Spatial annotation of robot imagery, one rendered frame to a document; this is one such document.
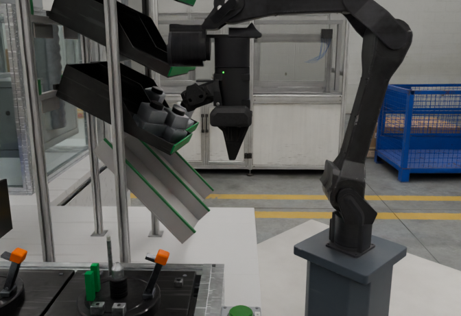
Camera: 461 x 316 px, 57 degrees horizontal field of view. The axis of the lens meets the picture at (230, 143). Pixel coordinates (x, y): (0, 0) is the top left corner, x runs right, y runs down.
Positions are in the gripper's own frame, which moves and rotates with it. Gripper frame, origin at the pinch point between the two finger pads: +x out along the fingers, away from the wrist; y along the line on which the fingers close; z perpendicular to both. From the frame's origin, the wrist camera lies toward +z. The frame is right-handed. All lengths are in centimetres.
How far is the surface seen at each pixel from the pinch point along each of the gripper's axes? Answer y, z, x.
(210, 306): 3.5, 3.7, 29.4
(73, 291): 1.1, 29.2, 28.4
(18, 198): -77, 81, 39
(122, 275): 5.5, 18.5, 22.5
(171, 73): -15.5, 12.6, -10.2
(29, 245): -39, 58, 39
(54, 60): -110, 77, -10
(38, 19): -19.3, 40.3, -20.8
